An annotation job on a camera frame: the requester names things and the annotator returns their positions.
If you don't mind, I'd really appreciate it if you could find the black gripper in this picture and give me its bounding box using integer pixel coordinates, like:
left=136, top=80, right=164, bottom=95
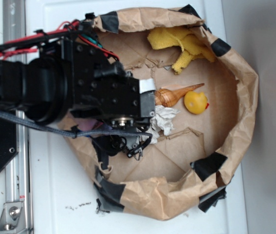
left=59, top=39, right=155, bottom=127

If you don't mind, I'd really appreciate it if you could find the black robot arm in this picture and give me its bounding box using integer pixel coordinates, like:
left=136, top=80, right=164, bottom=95
left=0, top=39, right=155, bottom=127

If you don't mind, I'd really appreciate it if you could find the brown spiral seashell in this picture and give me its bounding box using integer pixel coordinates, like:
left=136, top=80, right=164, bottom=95
left=155, top=83, right=204, bottom=107

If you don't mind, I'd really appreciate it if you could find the crumpled white paper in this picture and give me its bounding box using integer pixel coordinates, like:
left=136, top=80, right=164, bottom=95
left=146, top=105, right=180, bottom=144

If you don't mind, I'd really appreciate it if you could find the yellow rubber duck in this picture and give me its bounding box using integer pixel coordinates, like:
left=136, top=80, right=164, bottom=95
left=184, top=91, right=209, bottom=115

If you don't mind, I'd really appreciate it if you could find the yellow cloth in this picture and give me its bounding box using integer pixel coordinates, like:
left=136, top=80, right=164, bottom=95
left=147, top=26, right=216, bottom=75

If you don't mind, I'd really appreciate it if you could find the brown paper bag tray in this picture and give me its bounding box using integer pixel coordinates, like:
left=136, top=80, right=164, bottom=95
left=66, top=6, right=258, bottom=220

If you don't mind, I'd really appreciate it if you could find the grey braided cable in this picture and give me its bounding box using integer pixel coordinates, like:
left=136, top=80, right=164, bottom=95
left=0, top=108, right=153, bottom=147

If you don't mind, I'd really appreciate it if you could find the red and black wire bundle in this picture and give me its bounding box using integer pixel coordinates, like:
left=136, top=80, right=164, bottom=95
left=0, top=20, right=119, bottom=61

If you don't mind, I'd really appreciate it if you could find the aluminium extrusion rail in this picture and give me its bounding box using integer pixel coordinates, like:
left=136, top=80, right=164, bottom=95
left=3, top=0, right=33, bottom=234

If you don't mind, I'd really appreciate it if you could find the metal corner bracket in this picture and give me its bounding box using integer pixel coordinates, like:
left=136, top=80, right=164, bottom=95
left=0, top=201, right=26, bottom=234

